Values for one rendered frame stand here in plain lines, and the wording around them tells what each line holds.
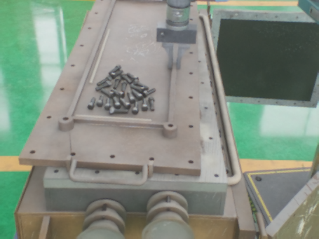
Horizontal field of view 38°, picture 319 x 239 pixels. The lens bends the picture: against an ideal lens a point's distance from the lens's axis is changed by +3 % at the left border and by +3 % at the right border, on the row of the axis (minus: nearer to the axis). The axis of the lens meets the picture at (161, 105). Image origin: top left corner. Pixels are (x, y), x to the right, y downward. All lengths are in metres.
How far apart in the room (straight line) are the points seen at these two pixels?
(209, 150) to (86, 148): 0.33
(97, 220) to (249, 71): 1.66
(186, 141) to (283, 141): 2.43
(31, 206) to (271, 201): 1.64
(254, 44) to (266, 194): 0.83
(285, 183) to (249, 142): 0.84
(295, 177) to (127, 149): 1.76
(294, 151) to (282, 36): 1.23
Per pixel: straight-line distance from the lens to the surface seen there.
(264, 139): 3.61
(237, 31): 2.52
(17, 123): 3.72
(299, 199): 1.35
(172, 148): 1.21
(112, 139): 1.23
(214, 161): 1.22
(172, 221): 1.12
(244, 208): 1.27
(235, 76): 2.64
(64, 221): 1.26
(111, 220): 1.17
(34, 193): 1.30
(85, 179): 1.12
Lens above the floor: 2.12
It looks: 33 degrees down
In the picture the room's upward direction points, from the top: 3 degrees clockwise
